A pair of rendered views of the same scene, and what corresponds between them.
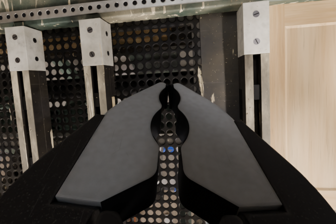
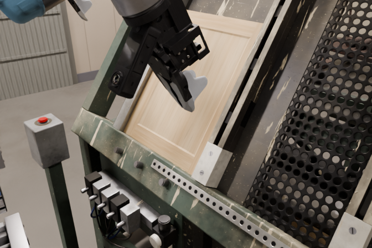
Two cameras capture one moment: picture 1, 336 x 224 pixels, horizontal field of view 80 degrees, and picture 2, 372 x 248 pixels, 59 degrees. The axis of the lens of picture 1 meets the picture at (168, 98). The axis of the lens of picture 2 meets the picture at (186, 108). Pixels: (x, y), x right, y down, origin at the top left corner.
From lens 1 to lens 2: 0.51 m
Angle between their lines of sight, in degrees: 48
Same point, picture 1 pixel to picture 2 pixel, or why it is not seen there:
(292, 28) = (191, 153)
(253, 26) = (207, 165)
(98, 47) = (341, 232)
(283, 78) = (212, 120)
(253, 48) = (215, 149)
